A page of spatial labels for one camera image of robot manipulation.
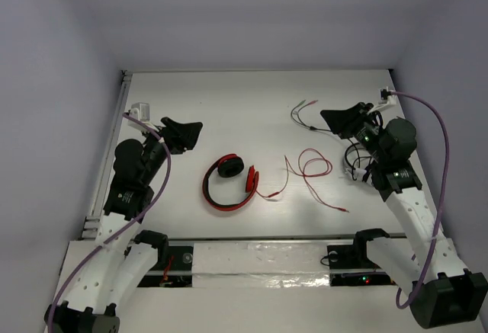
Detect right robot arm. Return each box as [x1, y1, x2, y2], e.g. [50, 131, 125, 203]
[320, 102, 487, 329]

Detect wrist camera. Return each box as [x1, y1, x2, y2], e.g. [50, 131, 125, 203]
[128, 102, 150, 122]
[378, 87, 397, 107]

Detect black splitter audio cable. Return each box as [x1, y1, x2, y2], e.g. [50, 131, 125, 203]
[291, 98, 346, 133]

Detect white black headphones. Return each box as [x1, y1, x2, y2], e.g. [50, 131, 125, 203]
[342, 142, 374, 185]

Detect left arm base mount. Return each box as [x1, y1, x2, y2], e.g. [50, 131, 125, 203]
[133, 230, 194, 288]

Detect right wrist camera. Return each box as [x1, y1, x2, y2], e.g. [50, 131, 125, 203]
[378, 87, 397, 107]

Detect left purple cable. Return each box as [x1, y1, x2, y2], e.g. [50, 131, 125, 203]
[46, 114, 172, 332]

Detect red black headphones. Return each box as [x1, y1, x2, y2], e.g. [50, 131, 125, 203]
[201, 153, 261, 212]

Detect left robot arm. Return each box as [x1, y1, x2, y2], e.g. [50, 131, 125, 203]
[45, 114, 203, 332]

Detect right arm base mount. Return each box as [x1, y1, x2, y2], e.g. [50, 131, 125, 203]
[320, 229, 393, 287]

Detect aluminium side rail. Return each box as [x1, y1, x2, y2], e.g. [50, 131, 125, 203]
[78, 70, 133, 240]

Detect red headphone cable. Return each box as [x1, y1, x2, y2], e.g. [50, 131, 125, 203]
[254, 148, 350, 213]

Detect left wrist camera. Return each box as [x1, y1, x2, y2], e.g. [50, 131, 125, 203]
[128, 102, 150, 122]

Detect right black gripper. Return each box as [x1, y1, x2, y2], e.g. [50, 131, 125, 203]
[319, 102, 388, 164]

